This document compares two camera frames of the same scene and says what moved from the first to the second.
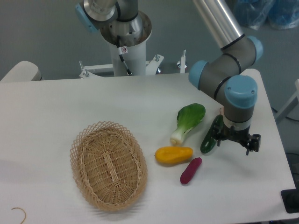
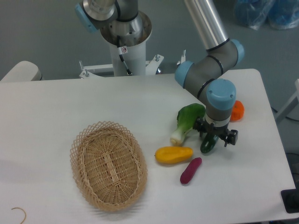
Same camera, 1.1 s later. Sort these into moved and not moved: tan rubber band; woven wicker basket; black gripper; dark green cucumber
Moved: black gripper
Not moved: tan rubber band; dark green cucumber; woven wicker basket
